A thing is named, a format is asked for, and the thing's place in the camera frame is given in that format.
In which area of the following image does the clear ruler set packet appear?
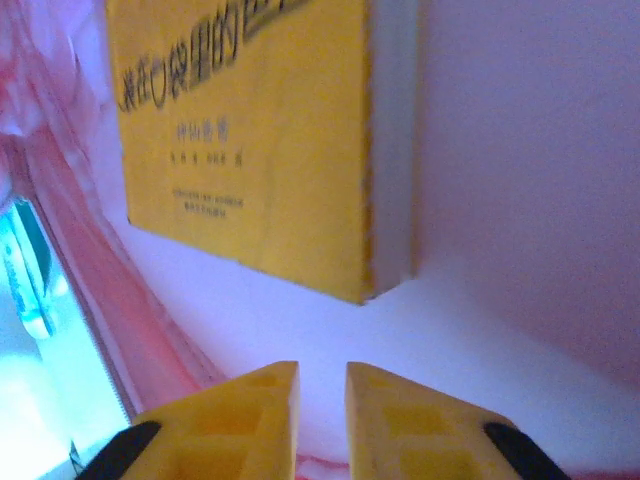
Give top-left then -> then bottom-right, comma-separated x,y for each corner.
0,197 -> 71,341

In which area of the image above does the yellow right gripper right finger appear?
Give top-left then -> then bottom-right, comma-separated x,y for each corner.
345,360 -> 571,480

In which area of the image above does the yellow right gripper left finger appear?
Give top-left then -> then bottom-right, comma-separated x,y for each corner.
84,360 -> 301,480

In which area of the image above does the yellow paperback book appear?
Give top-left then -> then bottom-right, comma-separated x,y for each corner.
103,0 -> 420,307

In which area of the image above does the pink backpack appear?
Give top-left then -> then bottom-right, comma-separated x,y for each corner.
0,0 -> 640,480

